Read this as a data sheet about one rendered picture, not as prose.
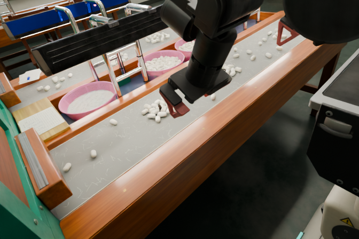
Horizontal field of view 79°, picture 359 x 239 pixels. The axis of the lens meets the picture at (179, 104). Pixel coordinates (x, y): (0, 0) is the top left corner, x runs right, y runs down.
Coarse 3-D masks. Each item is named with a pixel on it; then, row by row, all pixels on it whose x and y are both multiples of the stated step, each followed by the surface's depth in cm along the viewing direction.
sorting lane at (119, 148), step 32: (256, 32) 144; (288, 32) 137; (256, 64) 110; (160, 96) 99; (224, 96) 92; (96, 128) 87; (128, 128) 84; (160, 128) 81; (64, 160) 75; (96, 160) 73; (128, 160) 71; (96, 192) 63
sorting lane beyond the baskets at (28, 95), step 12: (132, 48) 152; (144, 48) 149; (96, 60) 143; (60, 72) 136; (72, 72) 134; (84, 72) 131; (36, 84) 127; (48, 84) 125; (72, 84) 120; (24, 96) 117; (36, 96) 115; (48, 96) 113; (12, 108) 108
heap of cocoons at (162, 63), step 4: (152, 60) 133; (156, 60) 132; (160, 60) 128; (164, 60) 130; (168, 60) 129; (172, 60) 128; (176, 60) 126; (180, 60) 125; (148, 64) 128; (152, 64) 127; (156, 64) 126; (160, 64) 125; (164, 64) 125; (168, 64) 124; (172, 64) 123; (176, 64) 122; (148, 68) 124; (152, 68) 122; (156, 68) 122; (160, 68) 120; (164, 68) 121
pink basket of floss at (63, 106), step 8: (80, 88) 111; (88, 88) 113; (96, 88) 113; (104, 88) 113; (112, 88) 109; (64, 96) 105; (72, 96) 108; (64, 104) 103; (104, 104) 94; (64, 112) 94; (88, 112) 92
